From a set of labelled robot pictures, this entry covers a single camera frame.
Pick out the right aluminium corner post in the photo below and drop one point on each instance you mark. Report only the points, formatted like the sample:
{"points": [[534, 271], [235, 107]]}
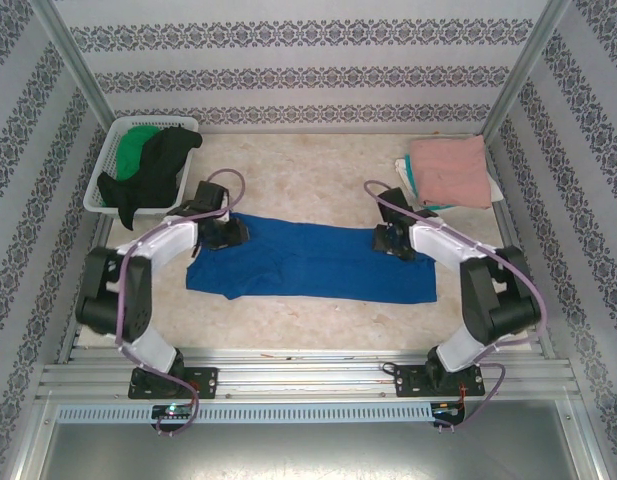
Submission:
{"points": [[525, 65]]}

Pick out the metal bottom panel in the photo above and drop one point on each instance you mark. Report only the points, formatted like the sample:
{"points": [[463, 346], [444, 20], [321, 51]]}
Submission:
{"points": [[308, 452]]}

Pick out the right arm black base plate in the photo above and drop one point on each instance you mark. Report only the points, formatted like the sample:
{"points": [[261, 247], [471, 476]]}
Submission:
{"points": [[405, 382]]}

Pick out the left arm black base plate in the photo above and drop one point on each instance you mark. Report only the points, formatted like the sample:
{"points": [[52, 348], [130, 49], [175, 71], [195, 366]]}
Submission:
{"points": [[205, 381]]}

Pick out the pink folded t-shirt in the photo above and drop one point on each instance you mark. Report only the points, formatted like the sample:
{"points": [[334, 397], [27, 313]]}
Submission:
{"points": [[453, 170]]}

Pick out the green t-shirt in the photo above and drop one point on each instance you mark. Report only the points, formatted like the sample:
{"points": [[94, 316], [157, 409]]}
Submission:
{"points": [[130, 150]]}

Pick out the circuit board with green light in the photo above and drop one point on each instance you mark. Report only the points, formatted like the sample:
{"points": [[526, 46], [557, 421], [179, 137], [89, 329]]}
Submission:
{"points": [[173, 411]]}

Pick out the aluminium rail frame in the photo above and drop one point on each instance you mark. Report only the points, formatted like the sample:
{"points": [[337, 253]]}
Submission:
{"points": [[308, 372]]}

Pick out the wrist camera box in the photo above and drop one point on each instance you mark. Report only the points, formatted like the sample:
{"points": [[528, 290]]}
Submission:
{"points": [[390, 202], [210, 195]]}

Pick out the white plastic laundry basket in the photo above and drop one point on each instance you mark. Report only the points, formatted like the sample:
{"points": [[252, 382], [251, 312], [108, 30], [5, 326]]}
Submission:
{"points": [[105, 160]]}

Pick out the aluminium corner post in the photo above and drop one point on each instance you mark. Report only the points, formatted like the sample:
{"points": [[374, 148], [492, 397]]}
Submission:
{"points": [[78, 65], [525, 65]]}

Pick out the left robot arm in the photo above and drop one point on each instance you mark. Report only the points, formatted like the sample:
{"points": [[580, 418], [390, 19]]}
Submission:
{"points": [[138, 300]]}

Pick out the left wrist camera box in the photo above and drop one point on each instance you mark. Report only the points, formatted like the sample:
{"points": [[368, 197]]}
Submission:
{"points": [[210, 195]]}

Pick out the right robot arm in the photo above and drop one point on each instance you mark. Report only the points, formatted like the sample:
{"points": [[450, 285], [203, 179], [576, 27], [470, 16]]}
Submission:
{"points": [[488, 300]]}

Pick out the blue printed t-shirt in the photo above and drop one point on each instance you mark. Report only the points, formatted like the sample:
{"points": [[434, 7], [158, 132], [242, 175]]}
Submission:
{"points": [[313, 265]]}

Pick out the black t-shirt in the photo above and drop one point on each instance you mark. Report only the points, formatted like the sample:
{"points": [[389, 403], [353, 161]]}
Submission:
{"points": [[158, 170]]}

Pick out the left aluminium corner post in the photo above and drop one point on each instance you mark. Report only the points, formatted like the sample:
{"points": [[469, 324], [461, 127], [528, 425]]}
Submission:
{"points": [[78, 65]]}

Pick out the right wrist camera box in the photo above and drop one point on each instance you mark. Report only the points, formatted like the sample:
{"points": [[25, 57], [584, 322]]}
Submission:
{"points": [[390, 202]]}

